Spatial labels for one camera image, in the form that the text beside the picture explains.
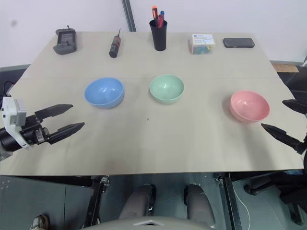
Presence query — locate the grey robot torso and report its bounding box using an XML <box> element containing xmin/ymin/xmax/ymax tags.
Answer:
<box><xmin>83</xmin><ymin>215</ymin><xmax>218</xmax><ymax>230</ymax></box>

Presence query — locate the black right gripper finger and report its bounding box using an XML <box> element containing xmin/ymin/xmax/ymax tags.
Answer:
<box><xmin>260</xmin><ymin>123</ymin><xmax>307</xmax><ymax>155</ymax></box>
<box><xmin>282</xmin><ymin>99</ymin><xmax>307</xmax><ymax>115</ymax></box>

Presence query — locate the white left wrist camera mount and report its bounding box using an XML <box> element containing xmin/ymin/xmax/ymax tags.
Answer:
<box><xmin>0</xmin><ymin>96</ymin><xmax>31</xmax><ymax>150</ymax></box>

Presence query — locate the black marker with orange cap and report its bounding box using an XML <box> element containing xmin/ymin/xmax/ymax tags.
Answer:
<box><xmin>151</xmin><ymin>5</ymin><xmax>159</xmax><ymax>28</ymax></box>

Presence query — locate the green plastic bowl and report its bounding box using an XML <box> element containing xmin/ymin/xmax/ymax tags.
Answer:
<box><xmin>149</xmin><ymin>74</ymin><xmax>185</xmax><ymax>105</ymax></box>

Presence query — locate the brown cardboard piece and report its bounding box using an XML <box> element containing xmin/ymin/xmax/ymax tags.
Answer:
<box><xmin>272</xmin><ymin>63</ymin><xmax>300</xmax><ymax>73</ymax></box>

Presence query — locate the black and red screwdriver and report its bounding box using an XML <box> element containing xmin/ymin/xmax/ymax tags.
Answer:
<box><xmin>109</xmin><ymin>28</ymin><xmax>121</xmax><ymax>58</ymax></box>

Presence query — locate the black office chair base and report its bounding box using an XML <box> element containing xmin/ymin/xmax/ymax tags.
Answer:
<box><xmin>244</xmin><ymin>170</ymin><xmax>307</xmax><ymax>226</ymax></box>

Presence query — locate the grey metal wall rail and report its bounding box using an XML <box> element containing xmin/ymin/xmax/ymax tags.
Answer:
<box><xmin>121</xmin><ymin>0</ymin><xmax>137</xmax><ymax>32</ymax></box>

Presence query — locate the black smartphone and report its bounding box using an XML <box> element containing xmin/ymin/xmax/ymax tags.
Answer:
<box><xmin>223</xmin><ymin>37</ymin><xmax>255</xmax><ymax>49</ymax></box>

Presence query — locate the pink red plastic bowl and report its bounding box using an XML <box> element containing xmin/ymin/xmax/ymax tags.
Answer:
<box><xmin>230</xmin><ymin>90</ymin><xmax>271</xmax><ymax>123</ymax></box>

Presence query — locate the grey tape dispenser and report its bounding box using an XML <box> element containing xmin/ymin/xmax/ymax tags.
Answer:
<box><xmin>53</xmin><ymin>24</ymin><xmax>78</xmax><ymax>55</ymax></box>

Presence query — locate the black pen cup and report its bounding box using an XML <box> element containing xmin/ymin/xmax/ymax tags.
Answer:
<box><xmin>149</xmin><ymin>19</ymin><xmax>168</xmax><ymax>51</ymax></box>

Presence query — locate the white floor cable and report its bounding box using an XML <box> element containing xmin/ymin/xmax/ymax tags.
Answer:
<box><xmin>234</xmin><ymin>190</ymin><xmax>252</xmax><ymax>230</ymax></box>

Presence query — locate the person's shoe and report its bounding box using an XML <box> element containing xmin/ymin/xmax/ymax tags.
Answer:
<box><xmin>32</xmin><ymin>215</ymin><xmax>50</xmax><ymax>230</ymax></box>

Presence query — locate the black table leg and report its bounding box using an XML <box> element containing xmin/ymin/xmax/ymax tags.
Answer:
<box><xmin>83</xmin><ymin>175</ymin><xmax>110</xmax><ymax>226</ymax></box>
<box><xmin>215</xmin><ymin>174</ymin><xmax>243</xmax><ymax>230</ymax></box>

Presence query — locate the blue plastic bowl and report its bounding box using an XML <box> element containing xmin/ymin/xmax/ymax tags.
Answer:
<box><xmin>84</xmin><ymin>77</ymin><xmax>125</xmax><ymax>109</ymax></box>

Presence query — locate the clear box with white label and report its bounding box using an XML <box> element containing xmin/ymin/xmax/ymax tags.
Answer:
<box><xmin>188</xmin><ymin>34</ymin><xmax>215</xmax><ymax>55</ymax></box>

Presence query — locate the dark rounded robot leg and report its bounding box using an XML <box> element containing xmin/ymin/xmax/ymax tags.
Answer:
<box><xmin>119</xmin><ymin>184</ymin><xmax>157</xmax><ymax>220</ymax></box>
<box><xmin>184</xmin><ymin>184</ymin><xmax>215</xmax><ymax>226</ymax></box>

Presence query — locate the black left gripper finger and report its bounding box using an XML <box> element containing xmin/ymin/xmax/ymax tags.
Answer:
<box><xmin>48</xmin><ymin>122</ymin><xmax>85</xmax><ymax>145</ymax></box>
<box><xmin>35</xmin><ymin>103</ymin><xmax>74</xmax><ymax>120</ymax></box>

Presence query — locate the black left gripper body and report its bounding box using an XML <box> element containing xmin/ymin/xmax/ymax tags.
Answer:
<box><xmin>19</xmin><ymin>114</ymin><xmax>52</xmax><ymax>146</ymax></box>

